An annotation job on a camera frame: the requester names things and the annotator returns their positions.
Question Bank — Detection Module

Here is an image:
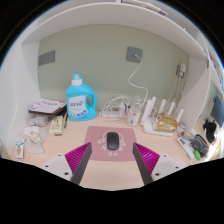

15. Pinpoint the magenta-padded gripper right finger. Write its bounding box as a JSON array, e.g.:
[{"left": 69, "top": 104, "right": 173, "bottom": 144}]
[{"left": 132, "top": 142, "right": 183, "bottom": 185}]

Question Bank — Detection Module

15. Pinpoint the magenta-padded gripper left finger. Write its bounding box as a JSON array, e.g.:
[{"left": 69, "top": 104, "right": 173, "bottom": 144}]
[{"left": 41, "top": 142, "right": 93, "bottom": 185}]

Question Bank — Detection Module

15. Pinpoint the black computer mouse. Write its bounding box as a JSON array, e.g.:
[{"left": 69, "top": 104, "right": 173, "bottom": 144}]
[{"left": 106, "top": 131, "right": 120, "bottom": 151}]

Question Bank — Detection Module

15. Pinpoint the pink mouse pad with drawing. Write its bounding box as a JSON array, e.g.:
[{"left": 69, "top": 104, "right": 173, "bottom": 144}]
[{"left": 83, "top": 125, "right": 138, "bottom": 162}]

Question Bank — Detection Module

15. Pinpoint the white remote control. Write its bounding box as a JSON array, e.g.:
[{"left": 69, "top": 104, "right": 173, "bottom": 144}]
[{"left": 176, "top": 136, "right": 196, "bottom": 160}]

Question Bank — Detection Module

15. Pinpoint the small yellow snack packet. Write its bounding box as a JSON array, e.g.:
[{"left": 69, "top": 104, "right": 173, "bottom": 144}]
[{"left": 29, "top": 131, "right": 42, "bottom": 144}]

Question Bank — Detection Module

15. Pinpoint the small cream box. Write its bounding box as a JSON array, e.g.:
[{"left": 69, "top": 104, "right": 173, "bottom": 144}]
[{"left": 49, "top": 115, "right": 64, "bottom": 136}]

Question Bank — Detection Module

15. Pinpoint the gold snack bag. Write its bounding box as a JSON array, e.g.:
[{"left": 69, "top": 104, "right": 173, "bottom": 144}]
[{"left": 154, "top": 113, "right": 178, "bottom": 133}]

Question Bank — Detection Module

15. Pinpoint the grey pouch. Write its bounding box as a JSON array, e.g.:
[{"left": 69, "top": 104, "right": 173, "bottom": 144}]
[{"left": 190, "top": 133, "right": 210, "bottom": 158}]

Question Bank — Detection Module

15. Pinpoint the white router with antennas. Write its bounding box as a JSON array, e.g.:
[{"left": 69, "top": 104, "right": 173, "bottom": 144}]
[{"left": 139, "top": 96, "right": 185, "bottom": 138}]

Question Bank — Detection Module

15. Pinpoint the black pen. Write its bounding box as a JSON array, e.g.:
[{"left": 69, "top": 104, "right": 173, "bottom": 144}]
[{"left": 63, "top": 112, "right": 69, "bottom": 129}]

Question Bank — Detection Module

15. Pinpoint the white sachet with blue print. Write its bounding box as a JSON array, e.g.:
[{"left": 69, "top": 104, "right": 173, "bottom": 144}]
[{"left": 15, "top": 134, "right": 26, "bottom": 159}]

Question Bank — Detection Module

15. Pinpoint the white crumpled tissue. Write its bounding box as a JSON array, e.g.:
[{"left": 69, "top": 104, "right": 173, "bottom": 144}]
[{"left": 23, "top": 124, "right": 41, "bottom": 136}]

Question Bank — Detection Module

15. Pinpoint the crumpled grey plastic bag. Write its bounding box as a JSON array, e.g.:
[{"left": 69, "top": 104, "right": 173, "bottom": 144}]
[{"left": 27, "top": 114, "right": 51, "bottom": 128}]

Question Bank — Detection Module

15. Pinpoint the clear bottle with red label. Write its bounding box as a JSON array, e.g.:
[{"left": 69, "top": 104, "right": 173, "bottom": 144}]
[{"left": 127, "top": 96, "right": 143, "bottom": 128}]

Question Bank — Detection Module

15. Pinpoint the blue detergent bottle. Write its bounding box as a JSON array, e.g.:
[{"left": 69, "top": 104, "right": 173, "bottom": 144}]
[{"left": 64, "top": 73, "right": 98, "bottom": 122}]

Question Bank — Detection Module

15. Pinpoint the white power strip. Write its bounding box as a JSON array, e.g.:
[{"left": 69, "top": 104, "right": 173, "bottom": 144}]
[{"left": 100, "top": 109, "right": 129, "bottom": 118}]

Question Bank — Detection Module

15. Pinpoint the dark monitor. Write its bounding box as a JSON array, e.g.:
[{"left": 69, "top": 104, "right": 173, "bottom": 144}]
[{"left": 209, "top": 95, "right": 224, "bottom": 128}]

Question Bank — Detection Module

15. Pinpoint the white desk hutch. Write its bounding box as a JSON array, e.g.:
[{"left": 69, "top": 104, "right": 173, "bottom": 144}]
[{"left": 0, "top": 1, "right": 224, "bottom": 158}]

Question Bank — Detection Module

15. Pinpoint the white charging cable bundle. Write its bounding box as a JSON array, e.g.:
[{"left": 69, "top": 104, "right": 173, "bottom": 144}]
[{"left": 99, "top": 94, "right": 134, "bottom": 116}]

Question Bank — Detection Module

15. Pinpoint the white cable from wall socket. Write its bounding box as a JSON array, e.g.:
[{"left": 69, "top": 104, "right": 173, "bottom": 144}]
[{"left": 127, "top": 54, "right": 149, "bottom": 101}]

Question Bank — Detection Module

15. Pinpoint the wall outlet with plugs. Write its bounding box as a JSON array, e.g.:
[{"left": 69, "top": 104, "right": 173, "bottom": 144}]
[{"left": 175, "top": 61, "right": 188, "bottom": 79}]

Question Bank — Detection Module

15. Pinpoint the grey wall vent plate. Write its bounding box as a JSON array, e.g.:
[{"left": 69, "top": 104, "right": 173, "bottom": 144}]
[{"left": 38, "top": 49, "right": 56, "bottom": 67}]

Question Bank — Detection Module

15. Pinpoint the grey wall socket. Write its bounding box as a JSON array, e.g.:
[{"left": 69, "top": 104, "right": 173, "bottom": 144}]
[{"left": 126, "top": 46, "right": 144, "bottom": 64}]

